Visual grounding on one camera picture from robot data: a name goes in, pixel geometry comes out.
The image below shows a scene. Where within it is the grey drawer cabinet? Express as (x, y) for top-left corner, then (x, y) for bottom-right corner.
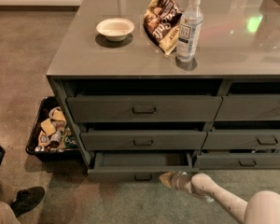
(48, 0), (280, 170)

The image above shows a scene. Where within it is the black bin of snacks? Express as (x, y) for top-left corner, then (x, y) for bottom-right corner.
(26, 97), (81, 161)

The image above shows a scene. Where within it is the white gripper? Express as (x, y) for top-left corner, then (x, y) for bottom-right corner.
(160, 172), (191, 191)

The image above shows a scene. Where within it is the brown sea salt snack bag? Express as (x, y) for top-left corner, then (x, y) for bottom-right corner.
(143, 0), (182, 55)

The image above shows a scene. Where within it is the clear plastic water bottle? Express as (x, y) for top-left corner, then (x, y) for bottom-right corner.
(176, 0), (203, 63)

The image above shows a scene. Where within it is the tan trouser leg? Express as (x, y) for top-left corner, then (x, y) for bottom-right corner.
(0, 177), (21, 224)

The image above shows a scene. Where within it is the grey drawer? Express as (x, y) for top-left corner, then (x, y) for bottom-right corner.
(194, 153), (280, 170)
(203, 130), (280, 150)
(80, 130), (206, 150)
(88, 151), (198, 182)
(216, 94), (280, 121)
(66, 95), (221, 123)

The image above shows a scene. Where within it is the black shoe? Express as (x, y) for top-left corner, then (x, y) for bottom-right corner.
(10, 186), (45, 217)

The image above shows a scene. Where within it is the white paper bowl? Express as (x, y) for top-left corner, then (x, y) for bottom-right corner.
(96, 18), (134, 42)

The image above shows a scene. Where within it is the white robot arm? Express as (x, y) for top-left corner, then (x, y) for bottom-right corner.
(160, 172), (280, 224)

